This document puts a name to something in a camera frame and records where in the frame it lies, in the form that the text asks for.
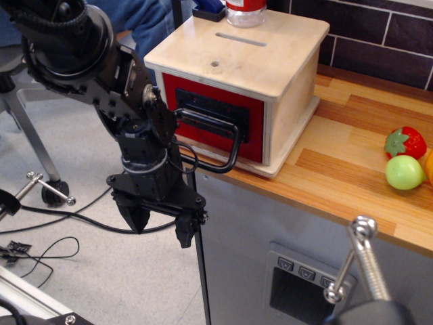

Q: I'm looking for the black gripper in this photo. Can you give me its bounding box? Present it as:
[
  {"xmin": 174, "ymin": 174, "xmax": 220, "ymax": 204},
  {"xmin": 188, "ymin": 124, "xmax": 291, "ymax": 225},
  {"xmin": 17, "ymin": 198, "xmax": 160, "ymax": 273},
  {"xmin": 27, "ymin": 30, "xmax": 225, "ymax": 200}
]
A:
[{"xmin": 106, "ymin": 145, "xmax": 207, "ymax": 248}]

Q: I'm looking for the red front wooden drawer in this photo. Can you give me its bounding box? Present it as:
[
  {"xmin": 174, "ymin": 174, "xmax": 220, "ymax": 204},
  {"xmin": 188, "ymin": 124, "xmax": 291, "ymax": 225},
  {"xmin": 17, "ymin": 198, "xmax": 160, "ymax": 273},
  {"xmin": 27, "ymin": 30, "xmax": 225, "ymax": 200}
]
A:
[{"xmin": 162, "ymin": 73, "xmax": 265, "ymax": 163}]

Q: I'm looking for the black metal drawer handle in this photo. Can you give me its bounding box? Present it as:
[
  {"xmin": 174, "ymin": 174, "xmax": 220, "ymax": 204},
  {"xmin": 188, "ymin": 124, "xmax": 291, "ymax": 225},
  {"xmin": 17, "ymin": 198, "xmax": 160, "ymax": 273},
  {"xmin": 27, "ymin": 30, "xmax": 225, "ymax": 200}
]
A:
[{"xmin": 174, "ymin": 88, "xmax": 249, "ymax": 174}]

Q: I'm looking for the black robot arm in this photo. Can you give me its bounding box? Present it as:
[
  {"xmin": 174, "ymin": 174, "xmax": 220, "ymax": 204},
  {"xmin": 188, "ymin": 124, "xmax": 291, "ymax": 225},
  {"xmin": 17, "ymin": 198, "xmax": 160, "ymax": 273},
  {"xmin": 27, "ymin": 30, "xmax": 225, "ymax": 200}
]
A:
[{"xmin": 1, "ymin": 1, "xmax": 207, "ymax": 248}]

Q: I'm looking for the light wooden box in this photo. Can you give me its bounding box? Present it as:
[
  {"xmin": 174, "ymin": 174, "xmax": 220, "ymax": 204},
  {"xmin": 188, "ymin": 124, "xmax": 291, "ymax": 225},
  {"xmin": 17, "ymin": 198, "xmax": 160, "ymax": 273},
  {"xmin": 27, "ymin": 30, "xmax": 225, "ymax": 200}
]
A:
[{"xmin": 144, "ymin": 10, "xmax": 330, "ymax": 177}]

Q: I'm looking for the grey cabinet with control panel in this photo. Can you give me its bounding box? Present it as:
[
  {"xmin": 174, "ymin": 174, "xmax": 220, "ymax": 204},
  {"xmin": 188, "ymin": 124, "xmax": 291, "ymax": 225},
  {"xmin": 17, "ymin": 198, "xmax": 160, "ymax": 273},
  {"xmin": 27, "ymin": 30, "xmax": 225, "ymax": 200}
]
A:
[{"xmin": 197, "ymin": 166, "xmax": 432, "ymax": 324}]

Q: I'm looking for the silver screw clamp left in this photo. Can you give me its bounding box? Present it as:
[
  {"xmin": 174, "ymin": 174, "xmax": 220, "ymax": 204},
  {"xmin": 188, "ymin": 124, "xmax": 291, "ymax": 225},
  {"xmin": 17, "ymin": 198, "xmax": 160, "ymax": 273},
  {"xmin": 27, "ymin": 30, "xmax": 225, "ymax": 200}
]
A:
[{"xmin": 0, "ymin": 171, "xmax": 76, "ymax": 223}]

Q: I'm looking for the silver screw clamp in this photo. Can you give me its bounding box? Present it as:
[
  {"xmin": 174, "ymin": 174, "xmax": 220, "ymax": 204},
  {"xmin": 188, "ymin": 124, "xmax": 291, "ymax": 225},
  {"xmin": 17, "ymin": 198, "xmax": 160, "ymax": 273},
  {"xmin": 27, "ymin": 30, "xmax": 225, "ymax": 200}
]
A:
[
  {"xmin": 323, "ymin": 215, "xmax": 415, "ymax": 324},
  {"xmin": 0, "ymin": 171, "xmax": 76, "ymax": 223}
]

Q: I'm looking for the grey office chair base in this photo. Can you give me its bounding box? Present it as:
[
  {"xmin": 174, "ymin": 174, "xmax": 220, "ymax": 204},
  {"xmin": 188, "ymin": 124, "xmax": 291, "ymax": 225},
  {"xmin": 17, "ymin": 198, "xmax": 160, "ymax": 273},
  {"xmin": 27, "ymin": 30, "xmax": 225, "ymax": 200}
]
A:
[{"xmin": 1, "ymin": 45, "xmax": 69, "ymax": 196}]

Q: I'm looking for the person in blue jeans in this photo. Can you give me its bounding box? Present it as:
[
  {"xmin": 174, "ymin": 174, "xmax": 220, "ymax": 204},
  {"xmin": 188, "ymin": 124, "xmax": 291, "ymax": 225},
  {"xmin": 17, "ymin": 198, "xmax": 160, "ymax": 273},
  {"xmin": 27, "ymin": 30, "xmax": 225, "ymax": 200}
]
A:
[{"xmin": 1, "ymin": 1, "xmax": 175, "ymax": 76}]

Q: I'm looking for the silver screw clamp right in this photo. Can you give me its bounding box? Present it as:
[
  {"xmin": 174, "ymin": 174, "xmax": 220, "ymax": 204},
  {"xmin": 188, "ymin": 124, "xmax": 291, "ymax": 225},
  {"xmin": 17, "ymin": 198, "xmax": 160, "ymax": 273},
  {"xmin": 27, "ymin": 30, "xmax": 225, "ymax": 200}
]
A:
[{"xmin": 323, "ymin": 215, "xmax": 415, "ymax": 324}]

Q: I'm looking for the black tray with blue object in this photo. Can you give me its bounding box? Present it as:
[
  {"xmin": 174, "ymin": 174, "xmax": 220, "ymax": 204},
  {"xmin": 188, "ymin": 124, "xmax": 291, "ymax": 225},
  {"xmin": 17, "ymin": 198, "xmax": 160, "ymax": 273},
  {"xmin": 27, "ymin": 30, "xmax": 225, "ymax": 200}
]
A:
[{"xmin": 192, "ymin": 0, "xmax": 225, "ymax": 22}]

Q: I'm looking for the clear plastic jar red label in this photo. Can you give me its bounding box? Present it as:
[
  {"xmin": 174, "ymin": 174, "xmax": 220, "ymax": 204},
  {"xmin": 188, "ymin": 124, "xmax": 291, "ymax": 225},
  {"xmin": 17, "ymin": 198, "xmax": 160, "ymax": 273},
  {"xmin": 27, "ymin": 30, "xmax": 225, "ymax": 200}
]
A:
[{"xmin": 225, "ymin": 0, "xmax": 267, "ymax": 28}]

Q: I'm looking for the green toy apple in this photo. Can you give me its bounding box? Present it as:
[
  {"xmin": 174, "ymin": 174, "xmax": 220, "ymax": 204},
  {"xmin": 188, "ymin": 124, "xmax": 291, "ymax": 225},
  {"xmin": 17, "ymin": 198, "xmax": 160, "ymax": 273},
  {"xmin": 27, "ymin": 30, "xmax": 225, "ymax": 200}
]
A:
[{"xmin": 386, "ymin": 155, "xmax": 427, "ymax": 190}]

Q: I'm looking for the red toy strawberry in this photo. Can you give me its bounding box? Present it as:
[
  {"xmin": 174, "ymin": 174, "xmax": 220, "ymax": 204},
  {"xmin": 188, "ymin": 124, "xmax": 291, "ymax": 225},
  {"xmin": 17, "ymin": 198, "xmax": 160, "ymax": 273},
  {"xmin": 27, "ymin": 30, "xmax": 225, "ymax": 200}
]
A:
[{"xmin": 384, "ymin": 126, "xmax": 427, "ymax": 160}]

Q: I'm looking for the orange toy fruit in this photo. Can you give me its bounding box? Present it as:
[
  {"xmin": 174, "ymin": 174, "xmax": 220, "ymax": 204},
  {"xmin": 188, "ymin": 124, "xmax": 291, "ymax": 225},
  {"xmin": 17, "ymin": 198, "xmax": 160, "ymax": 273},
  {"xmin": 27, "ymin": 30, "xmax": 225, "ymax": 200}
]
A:
[{"xmin": 424, "ymin": 149, "xmax": 433, "ymax": 185}]

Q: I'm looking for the thick black floor cable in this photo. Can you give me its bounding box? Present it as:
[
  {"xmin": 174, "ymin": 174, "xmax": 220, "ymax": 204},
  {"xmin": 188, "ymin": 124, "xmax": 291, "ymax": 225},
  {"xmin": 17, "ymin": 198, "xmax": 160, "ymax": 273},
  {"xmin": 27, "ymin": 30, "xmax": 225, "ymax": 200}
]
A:
[{"xmin": 0, "ymin": 186, "xmax": 180, "ymax": 235}]

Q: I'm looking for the aluminium rail bottom left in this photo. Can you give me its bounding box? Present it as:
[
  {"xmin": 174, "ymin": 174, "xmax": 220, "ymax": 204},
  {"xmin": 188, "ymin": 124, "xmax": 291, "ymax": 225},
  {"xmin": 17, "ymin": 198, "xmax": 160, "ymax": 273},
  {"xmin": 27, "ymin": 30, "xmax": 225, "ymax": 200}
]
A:
[{"xmin": 1, "ymin": 267, "xmax": 90, "ymax": 324}]

